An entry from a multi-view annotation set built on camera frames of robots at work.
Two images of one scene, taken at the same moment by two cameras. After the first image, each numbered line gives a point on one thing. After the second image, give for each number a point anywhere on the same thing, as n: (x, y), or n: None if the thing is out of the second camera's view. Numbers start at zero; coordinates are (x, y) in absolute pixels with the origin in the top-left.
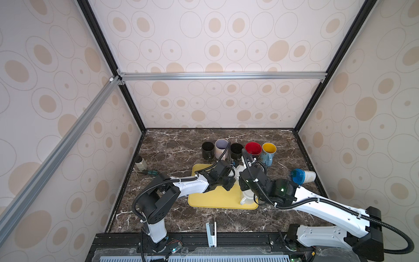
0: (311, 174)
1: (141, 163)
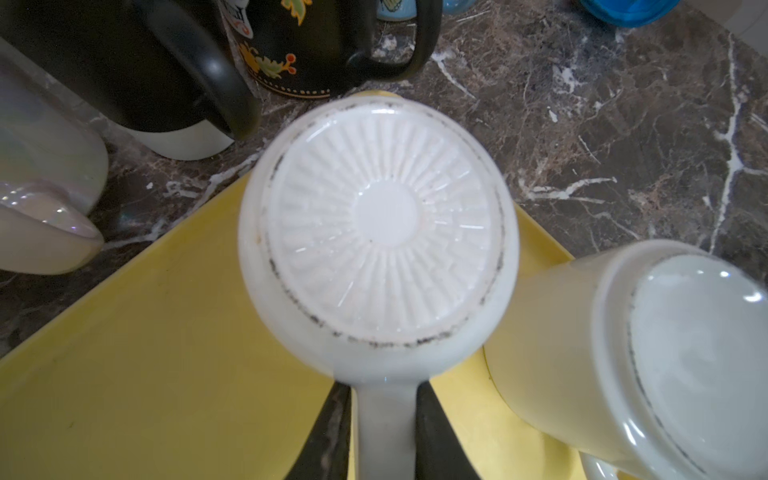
0: (637, 13)
1: None
